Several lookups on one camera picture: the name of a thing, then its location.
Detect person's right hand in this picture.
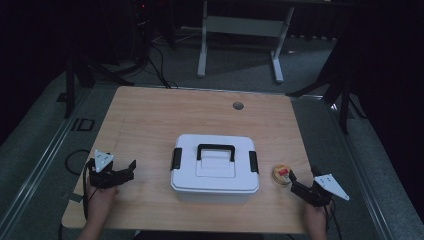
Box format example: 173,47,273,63
303,203,332,231

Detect white lid with black handle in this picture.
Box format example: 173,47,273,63
170,133,260,194

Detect grey tape piece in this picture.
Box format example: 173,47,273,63
67,192,85,204

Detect dark computer tower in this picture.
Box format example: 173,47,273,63
130,0,152,63

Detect left hand-held gripper black cable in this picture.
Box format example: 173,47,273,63
64,148,98,222

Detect white plastic storage box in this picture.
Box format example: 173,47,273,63
172,187,258,205

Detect white metal desk frame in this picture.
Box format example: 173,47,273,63
196,0,296,84

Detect black metal stand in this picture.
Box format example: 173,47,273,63
64,49,135,120
285,63,368,135

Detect black floor cables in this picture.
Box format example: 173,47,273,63
146,43,180,90

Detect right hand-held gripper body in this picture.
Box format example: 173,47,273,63
304,173,350,208

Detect right hand-held gripper black cable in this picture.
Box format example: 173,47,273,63
323,199,344,240

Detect person's left hand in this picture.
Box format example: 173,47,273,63
86,184,119,218

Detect round yellow snack packet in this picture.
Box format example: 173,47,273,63
272,164,295,186

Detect hand-held gripper black cable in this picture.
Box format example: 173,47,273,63
323,199,344,240
64,148,98,222

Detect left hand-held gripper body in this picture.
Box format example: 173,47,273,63
86,149,121,190

